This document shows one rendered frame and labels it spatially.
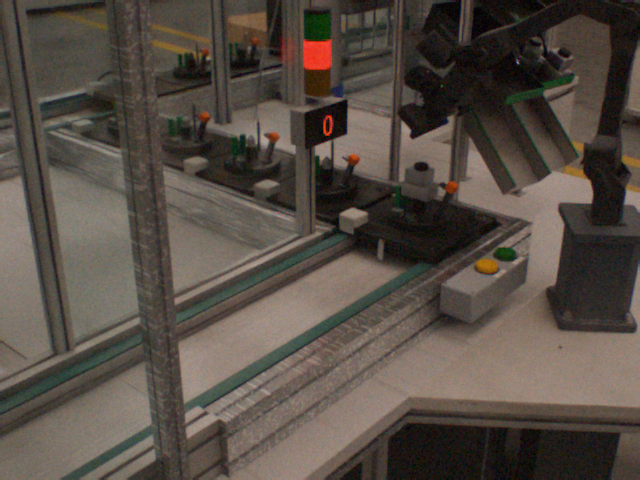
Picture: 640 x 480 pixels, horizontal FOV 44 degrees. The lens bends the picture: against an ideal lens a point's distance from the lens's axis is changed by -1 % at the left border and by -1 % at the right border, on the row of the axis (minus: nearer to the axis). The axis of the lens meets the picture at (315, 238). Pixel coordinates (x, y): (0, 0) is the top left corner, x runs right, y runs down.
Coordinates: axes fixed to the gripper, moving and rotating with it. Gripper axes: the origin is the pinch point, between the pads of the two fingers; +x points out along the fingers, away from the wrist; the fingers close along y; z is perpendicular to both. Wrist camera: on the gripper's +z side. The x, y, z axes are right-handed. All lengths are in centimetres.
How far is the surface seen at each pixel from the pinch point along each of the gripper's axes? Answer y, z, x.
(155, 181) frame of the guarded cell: 83, -5, -28
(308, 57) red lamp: 21.1, 18.8, -5.9
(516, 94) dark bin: -22.6, -5.1, -8.2
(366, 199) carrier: -1.5, -1.0, 24.9
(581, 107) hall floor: -438, 36, 184
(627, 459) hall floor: -74, -99, 73
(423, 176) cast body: 2.2, -7.8, 5.9
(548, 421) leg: 24, -57, 2
